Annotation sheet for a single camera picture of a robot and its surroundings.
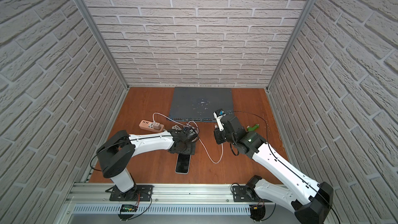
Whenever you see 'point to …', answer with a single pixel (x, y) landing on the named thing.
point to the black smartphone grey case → (183, 163)
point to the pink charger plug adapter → (156, 125)
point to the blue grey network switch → (198, 104)
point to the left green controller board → (128, 208)
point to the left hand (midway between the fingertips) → (187, 147)
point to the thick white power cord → (176, 127)
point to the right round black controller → (257, 212)
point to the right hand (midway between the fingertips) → (213, 130)
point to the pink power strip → (148, 125)
